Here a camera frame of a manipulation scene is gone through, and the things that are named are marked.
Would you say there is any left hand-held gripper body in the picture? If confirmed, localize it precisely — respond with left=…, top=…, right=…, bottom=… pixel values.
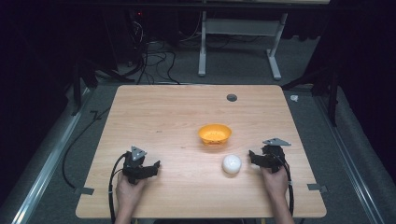
left=121, top=145, right=148, bottom=185

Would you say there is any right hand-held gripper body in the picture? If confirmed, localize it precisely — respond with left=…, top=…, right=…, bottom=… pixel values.
left=261, top=137, right=292, bottom=174

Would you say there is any white ball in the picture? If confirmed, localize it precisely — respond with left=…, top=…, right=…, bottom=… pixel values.
left=221, top=154, right=243, bottom=175

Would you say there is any orange bowl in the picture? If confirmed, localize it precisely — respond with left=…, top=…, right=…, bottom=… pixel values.
left=197, top=123, right=233, bottom=147

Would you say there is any person's right hand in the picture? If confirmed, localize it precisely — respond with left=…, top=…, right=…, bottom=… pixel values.
left=260, top=165, right=290, bottom=201

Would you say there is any person's left hand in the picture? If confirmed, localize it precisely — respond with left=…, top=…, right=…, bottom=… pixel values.
left=115, top=173, right=148, bottom=213

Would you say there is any grey tape piece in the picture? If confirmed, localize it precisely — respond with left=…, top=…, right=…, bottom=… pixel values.
left=74, top=186, right=95, bottom=196
left=306, top=183, right=329, bottom=194

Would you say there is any black metal stand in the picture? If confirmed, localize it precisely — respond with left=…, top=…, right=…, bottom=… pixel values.
left=70, top=58, right=136, bottom=118
left=280, top=68, right=340, bottom=128

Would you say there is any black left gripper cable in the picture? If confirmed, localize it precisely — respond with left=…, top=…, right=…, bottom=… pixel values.
left=107, top=152, right=129, bottom=224

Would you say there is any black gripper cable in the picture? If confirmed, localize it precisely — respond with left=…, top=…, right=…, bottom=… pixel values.
left=107, top=152, right=129, bottom=224
left=277, top=154, right=295, bottom=217

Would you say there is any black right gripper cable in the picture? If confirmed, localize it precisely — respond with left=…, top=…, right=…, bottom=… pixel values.
left=277, top=154, right=295, bottom=217

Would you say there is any black floor cable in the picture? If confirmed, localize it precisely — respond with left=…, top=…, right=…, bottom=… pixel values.
left=61, top=106, right=112, bottom=189

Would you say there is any silver floor rail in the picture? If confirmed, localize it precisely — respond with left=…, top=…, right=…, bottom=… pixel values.
left=10, top=87, right=92, bottom=224
left=313, top=94, right=387, bottom=224

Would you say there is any tangle of black cables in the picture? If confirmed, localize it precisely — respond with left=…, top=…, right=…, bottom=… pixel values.
left=123, top=12, right=182, bottom=86

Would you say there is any white desk frame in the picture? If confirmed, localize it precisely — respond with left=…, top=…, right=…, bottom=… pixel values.
left=197, top=10, right=290, bottom=81

